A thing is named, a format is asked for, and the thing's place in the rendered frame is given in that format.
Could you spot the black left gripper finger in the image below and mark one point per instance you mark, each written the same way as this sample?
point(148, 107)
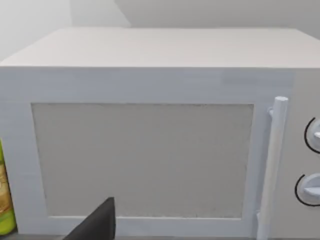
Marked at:
point(100, 222)

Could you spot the pale microwave door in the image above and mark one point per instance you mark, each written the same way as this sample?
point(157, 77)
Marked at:
point(142, 160)

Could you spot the green bottle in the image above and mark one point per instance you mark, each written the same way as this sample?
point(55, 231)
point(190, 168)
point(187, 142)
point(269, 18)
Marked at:
point(4, 190)

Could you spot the pale microwave oven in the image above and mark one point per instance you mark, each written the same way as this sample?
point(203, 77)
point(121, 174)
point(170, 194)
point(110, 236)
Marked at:
point(160, 47)

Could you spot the pale microwave knob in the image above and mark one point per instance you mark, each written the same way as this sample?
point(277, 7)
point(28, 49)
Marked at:
point(309, 190)
point(314, 135)

